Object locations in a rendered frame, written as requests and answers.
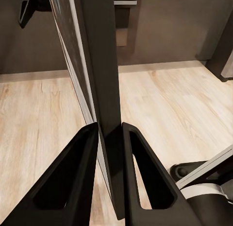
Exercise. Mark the fridge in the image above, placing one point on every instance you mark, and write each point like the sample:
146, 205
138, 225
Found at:
221, 64

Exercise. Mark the oven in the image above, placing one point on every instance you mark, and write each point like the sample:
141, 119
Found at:
126, 19

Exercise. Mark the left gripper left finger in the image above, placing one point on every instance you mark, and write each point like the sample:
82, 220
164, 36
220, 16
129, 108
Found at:
62, 196

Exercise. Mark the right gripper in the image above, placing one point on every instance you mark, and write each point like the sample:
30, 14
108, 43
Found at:
28, 8

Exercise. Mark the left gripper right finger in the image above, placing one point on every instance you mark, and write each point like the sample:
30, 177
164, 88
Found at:
169, 206

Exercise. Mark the poster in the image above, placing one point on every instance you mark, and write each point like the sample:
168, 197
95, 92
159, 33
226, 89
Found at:
87, 33

